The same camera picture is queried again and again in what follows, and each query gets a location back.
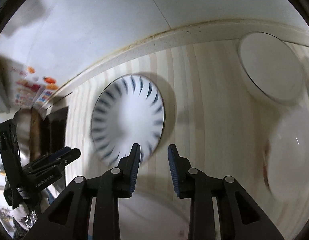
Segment striped counter cloth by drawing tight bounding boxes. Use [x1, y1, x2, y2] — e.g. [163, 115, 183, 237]
[64, 40, 309, 240]

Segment white plate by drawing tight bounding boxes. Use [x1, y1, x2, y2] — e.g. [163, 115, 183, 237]
[238, 32, 305, 104]

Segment blue striped plate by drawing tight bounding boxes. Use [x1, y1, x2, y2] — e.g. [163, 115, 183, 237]
[91, 74, 165, 167]

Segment colourful wall stickers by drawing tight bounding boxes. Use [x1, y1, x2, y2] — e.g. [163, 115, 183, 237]
[9, 65, 60, 109]

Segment steel wok with lid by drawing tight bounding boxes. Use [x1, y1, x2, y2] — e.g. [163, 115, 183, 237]
[13, 108, 46, 164]

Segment black cooktop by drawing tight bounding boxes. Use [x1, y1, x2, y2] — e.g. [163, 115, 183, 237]
[41, 106, 69, 153]

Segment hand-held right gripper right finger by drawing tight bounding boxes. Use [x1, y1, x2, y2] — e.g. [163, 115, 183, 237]
[168, 144, 285, 240]

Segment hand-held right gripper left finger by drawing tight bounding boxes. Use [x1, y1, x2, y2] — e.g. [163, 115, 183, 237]
[24, 143, 142, 240]

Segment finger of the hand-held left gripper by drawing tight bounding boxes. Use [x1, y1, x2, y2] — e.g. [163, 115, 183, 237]
[32, 147, 73, 169]
[28, 148, 81, 177]

